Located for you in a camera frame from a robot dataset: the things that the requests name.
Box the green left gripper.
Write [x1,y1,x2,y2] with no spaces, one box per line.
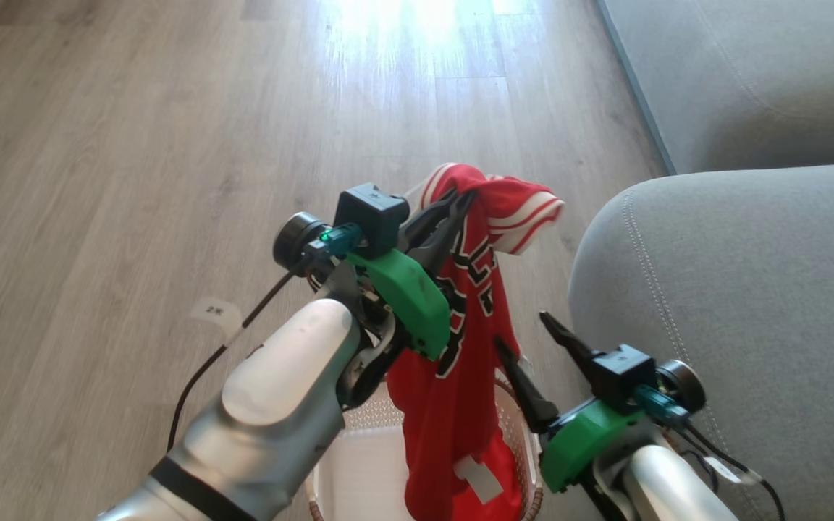
[273,189,476,361]

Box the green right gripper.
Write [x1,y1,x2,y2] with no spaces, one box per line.
[494,311,707,494]

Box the red basketball jersey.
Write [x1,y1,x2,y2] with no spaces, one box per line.
[387,163,565,521]

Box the white laundry basket brown rim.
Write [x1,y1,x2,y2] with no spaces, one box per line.
[305,355,544,521]

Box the grey fabric sofa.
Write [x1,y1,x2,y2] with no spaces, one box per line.
[568,162,834,521]

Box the white floor tape label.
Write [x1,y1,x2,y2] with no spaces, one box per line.
[190,296,243,347]

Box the grey sofa section dark base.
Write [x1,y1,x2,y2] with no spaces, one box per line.
[597,0,834,175]

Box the teal left camera connector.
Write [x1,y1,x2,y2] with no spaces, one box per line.
[318,223,364,258]

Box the teal camera connector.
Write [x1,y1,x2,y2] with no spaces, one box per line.
[318,223,364,258]
[634,386,691,429]

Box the teal right camera connector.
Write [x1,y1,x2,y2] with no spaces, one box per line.
[634,386,691,429]

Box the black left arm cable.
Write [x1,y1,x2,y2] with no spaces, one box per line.
[166,269,298,454]

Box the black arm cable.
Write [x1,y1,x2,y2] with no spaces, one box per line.
[670,423,787,521]
[166,269,298,454]

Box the white cable tag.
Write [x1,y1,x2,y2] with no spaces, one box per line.
[703,454,762,486]

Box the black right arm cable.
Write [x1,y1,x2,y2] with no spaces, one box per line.
[670,423,787,521]

